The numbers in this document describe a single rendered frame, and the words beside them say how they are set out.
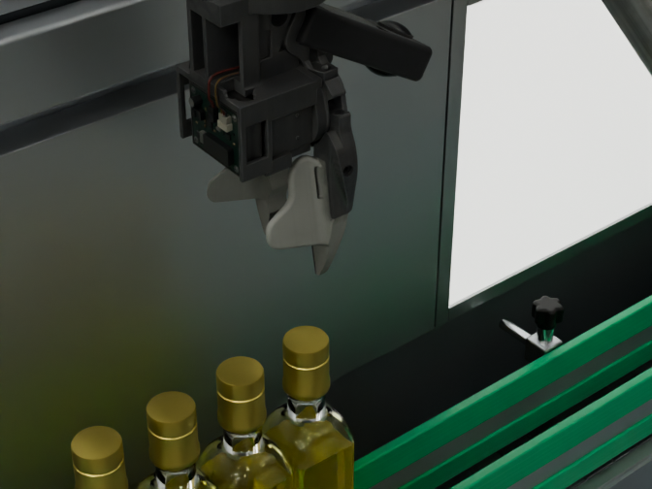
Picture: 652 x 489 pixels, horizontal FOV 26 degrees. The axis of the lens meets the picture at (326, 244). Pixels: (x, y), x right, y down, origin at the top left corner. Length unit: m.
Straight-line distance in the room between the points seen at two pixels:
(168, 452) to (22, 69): 0.27
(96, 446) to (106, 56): 0.26
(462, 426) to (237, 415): 0.33
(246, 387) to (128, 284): 0.14
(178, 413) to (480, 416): 0.41
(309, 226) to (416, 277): 0.37
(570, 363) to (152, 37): 0.57
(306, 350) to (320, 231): 0.12
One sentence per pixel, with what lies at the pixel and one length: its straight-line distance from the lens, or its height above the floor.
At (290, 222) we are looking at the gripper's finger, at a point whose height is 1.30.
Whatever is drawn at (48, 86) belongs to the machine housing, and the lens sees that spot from 0.96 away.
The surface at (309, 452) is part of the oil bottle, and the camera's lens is 1.05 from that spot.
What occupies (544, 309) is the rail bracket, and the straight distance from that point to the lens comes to 1.32.
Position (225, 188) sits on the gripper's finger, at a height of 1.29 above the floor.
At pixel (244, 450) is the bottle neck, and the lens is 1.03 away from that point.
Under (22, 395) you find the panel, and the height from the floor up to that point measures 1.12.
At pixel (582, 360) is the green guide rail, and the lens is 1.38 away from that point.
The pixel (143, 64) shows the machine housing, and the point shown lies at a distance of 0.99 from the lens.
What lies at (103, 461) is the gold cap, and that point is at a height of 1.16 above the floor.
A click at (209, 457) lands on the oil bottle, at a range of 1.04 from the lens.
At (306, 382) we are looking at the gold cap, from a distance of 1.03.
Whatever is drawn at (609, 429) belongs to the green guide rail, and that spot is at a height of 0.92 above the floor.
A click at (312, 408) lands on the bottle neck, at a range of 1.05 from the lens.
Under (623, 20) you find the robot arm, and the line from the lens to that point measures 0.78.
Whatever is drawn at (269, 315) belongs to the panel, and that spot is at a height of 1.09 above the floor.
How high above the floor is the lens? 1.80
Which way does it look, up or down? 35 degrees down
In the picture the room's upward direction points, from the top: straight up
